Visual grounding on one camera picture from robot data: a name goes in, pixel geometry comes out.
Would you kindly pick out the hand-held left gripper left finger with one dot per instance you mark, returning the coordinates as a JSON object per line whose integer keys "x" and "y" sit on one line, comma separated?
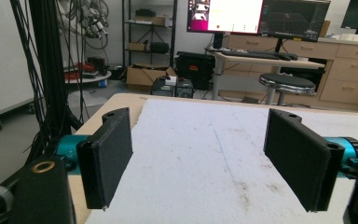
{"x": 105, "y": 161}

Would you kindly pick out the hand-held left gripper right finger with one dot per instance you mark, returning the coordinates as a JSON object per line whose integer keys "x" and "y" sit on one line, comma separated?
{"x": 298, "y": 158}

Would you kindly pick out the black round stool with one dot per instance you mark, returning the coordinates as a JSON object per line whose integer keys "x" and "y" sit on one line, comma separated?
{"x": 287, "y": 81}

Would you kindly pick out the round white table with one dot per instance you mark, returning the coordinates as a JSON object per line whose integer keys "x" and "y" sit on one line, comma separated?
{"x": 90, "y": 78}

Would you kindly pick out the large open cardboard box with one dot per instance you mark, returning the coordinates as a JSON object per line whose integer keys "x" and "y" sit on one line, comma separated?
{"x": 143, "y": 77}

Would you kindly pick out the light wooden desk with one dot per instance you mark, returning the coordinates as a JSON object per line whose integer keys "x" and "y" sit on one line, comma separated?
{"x": 292, "y": 63}

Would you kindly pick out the wooden drawer cabinet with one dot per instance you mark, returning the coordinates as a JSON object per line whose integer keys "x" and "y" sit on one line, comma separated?
{"x": 351, "y": 71}

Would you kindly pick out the black keyboard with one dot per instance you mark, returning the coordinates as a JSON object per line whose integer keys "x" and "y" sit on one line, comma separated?
{"x": 258, "y": 55}

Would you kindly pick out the small cardboard box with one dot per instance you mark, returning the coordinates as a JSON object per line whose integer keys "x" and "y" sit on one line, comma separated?
{"x": 136, "y": 46}

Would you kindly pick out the black bag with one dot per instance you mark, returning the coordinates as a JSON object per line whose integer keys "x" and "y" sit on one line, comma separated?
{"x": 159, "y": 47}

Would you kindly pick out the black equipment case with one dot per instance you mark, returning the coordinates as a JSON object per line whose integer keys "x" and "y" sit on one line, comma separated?
{"x": 195, "y": 67}

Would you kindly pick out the monitor with dark screen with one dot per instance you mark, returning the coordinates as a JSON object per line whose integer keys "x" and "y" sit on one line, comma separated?
{"x": 292, "y": 18}

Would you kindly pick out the white board on casters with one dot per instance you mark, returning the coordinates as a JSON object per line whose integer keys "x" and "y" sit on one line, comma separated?
{"x": 3, "y": 62}

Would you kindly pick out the black metal shelf rack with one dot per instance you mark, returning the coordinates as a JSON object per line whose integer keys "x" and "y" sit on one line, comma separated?
{"x": 172, "y": 34}

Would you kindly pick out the flat cardboard box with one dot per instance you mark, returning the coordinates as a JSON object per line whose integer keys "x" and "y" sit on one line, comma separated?
{"x": 150, "y": 20}

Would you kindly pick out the monitor with white window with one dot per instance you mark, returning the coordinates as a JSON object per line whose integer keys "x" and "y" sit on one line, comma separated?
{"x": 233, "y": 15}

